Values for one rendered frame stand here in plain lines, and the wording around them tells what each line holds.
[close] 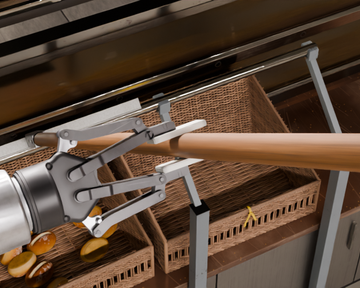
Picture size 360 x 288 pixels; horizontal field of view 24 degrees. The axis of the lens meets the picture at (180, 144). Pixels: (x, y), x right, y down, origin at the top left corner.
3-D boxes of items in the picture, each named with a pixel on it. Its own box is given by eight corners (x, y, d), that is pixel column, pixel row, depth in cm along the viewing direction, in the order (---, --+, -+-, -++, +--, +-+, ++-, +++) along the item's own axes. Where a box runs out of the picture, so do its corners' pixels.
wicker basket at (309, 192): (101, 172, 284) (95, 114, 265) (244, 120, 302) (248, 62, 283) (164, 277, 254) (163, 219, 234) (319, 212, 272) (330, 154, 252)
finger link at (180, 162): (162, 167, 98) (164, 174, 98) (215, 149, 100) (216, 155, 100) (154, 166, 101) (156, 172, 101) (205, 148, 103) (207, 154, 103)
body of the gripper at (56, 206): (3, 167, 96) (78, 142, 100) (27, 235, 98) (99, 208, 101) (14, 170, 89) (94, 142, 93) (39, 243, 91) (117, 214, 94)
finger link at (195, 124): (147, 144, 100) (145, 138, 100) (198, 125, 103) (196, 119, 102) (155, 144, 97) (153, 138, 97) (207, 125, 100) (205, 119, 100)
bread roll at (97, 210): (99, 200, 265) (107, 215, 263) (98, 208, 271) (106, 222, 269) (71, 214, 261) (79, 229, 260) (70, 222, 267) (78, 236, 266)
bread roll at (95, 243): (114, 250, 257) (108, 251, 262) (104, 231, 256) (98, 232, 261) (88, 267, 252) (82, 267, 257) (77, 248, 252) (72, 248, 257)
